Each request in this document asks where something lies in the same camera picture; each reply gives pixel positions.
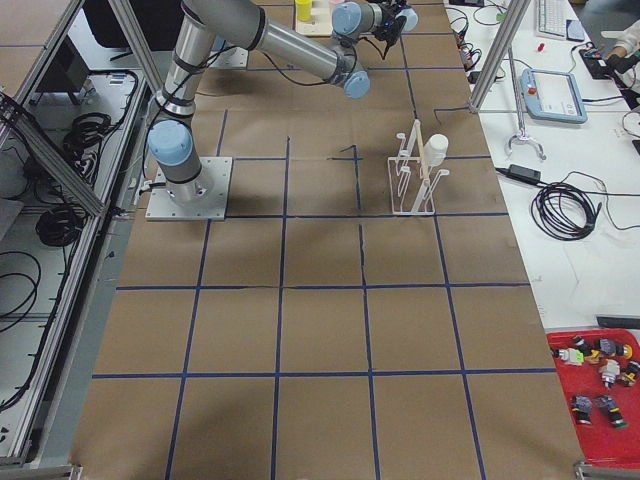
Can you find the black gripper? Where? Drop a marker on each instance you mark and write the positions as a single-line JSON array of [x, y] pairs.
[[385, 32]]

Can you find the light blue cup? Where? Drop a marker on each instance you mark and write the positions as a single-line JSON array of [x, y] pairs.
[[410, 17]]

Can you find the white cup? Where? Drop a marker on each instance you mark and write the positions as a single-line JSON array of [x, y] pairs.
[[435, 150]]

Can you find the yellow cup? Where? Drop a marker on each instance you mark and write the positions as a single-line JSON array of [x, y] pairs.
[[303, 10]]

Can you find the cream rabbit tray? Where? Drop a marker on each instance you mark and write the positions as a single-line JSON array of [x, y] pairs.
[[319, 25]]

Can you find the white keyboard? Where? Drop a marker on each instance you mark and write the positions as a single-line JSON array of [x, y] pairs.
[[550, 19]]

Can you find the grabber reach tool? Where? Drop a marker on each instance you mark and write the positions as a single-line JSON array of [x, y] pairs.
[[521, 137]]

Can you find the blue teach pendant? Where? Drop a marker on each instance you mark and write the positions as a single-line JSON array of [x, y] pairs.
[[552, 96]]

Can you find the black power adapter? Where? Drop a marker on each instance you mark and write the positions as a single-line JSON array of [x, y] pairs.
[[521, 174]]

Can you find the red parts tray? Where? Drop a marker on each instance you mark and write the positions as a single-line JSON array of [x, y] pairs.
[[599, 374]]

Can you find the aluminium frame post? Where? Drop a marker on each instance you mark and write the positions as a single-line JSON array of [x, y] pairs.
[[502, 41]]

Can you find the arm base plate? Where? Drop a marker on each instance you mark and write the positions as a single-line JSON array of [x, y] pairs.
[[234, 59], [204, 198]]

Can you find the white wire cup rack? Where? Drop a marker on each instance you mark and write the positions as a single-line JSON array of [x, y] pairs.
[[412, 182]]

